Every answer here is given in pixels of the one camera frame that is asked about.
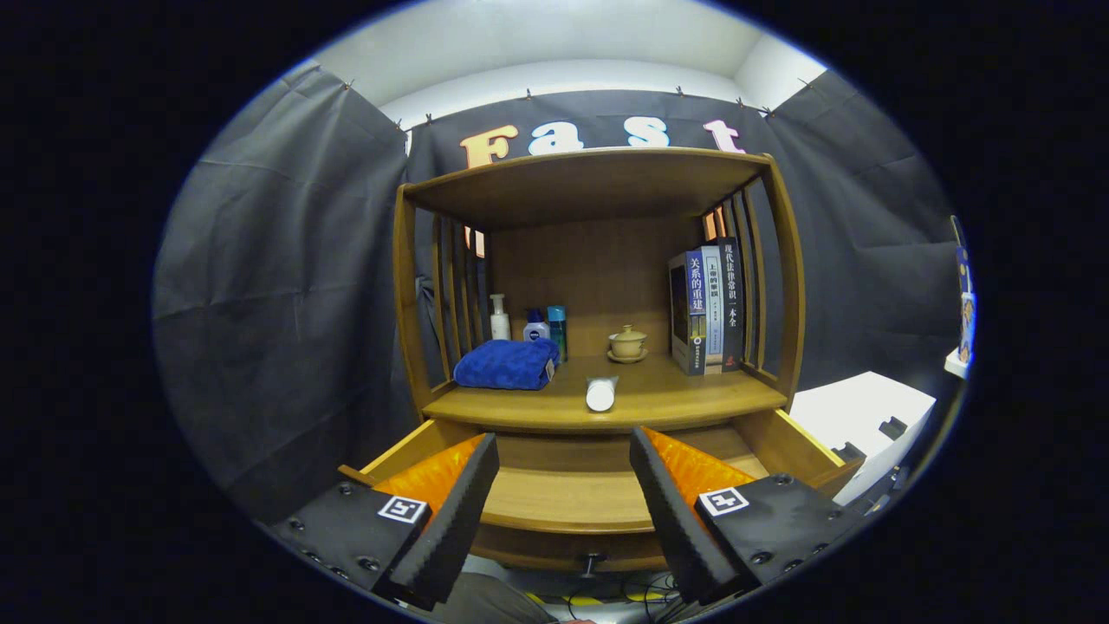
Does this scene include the person's grey trouser leg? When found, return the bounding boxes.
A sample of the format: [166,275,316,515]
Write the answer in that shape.
[429,572,557,624]

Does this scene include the beige lidded teacup with saucer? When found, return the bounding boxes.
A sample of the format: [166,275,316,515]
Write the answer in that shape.
[606,325,649,364]

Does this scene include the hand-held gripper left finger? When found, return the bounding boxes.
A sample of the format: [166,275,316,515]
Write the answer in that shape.
[260,433,501,612]

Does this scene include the book with blue spine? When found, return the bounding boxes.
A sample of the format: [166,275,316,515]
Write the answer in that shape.
[668,250,706,377]

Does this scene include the white table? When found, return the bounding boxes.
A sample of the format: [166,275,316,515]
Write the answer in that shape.
[788,371,938,508]

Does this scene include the printed paper cup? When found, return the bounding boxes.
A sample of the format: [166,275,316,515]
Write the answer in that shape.
[957,292,977,363]

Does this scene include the book with pale spine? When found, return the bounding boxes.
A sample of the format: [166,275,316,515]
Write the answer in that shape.
[700,245,724,375]

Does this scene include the wooden countertop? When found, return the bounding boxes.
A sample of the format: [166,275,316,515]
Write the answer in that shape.
[422,353,789,434]

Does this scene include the wooden drawer with black knob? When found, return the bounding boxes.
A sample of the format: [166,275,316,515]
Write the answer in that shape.
[338,409,866,579]

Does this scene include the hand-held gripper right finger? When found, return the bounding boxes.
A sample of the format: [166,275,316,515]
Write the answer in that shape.
[630,425,867,606]

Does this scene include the wooden cabinet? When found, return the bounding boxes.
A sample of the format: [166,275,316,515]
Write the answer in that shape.
[392,146,807,577]

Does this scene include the blue gift bag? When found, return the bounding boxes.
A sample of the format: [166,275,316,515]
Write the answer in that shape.
[951,215,973,296]

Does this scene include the folded blue towel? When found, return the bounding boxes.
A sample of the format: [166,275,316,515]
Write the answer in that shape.
[453,338,561,391]

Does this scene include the book with black spine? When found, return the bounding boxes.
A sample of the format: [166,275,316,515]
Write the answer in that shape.
[717,237,746,373]

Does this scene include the black cables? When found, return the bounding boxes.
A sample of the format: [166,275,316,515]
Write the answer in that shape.
[554,572,687,623]

